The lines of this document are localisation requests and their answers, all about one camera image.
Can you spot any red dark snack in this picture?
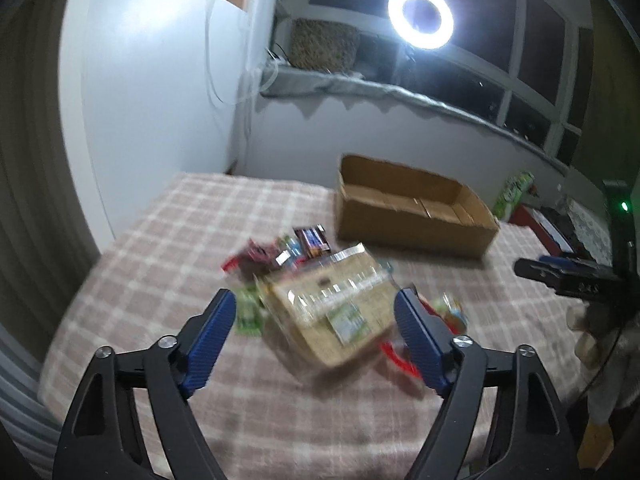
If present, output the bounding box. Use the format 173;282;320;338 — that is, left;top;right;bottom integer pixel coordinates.
378;287;468;389

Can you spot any large cracker pack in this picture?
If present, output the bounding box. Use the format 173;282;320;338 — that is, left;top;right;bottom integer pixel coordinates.
256;244;399;372

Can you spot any dark snickers bar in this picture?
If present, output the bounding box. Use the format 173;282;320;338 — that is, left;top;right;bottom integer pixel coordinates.
294;224;332;259

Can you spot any right hand white glove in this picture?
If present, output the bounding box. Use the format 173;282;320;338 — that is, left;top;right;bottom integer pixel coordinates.
566;304;639;425

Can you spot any red box beside table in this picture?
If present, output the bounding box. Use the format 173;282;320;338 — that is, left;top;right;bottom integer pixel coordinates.
509;205;575;257

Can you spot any green tissue pack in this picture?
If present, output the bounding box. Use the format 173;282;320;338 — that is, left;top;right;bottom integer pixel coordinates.
492;171;535;222

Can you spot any pink plaid tablecloth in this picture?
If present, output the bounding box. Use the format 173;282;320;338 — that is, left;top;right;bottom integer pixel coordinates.
38;171;601;480

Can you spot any brown cardboard box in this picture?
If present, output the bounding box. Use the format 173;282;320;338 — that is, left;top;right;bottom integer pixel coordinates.
335;154;500;259

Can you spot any red dark snack packet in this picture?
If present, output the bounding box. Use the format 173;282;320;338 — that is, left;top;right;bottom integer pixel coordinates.
221;240;280;278

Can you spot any speckled cushion on sill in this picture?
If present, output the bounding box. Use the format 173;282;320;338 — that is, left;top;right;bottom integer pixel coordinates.
288;18;360;73

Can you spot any grey windowsill cloth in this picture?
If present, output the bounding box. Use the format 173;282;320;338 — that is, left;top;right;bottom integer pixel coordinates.
259;62;568;176

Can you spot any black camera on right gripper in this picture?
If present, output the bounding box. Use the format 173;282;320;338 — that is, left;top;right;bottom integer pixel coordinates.
603;180;638;281

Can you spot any white ring light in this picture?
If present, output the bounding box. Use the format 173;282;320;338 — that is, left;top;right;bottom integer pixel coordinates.
387;0;454;50

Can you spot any white cable on wall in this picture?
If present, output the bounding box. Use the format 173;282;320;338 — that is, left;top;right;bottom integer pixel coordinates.
202;0;281;109

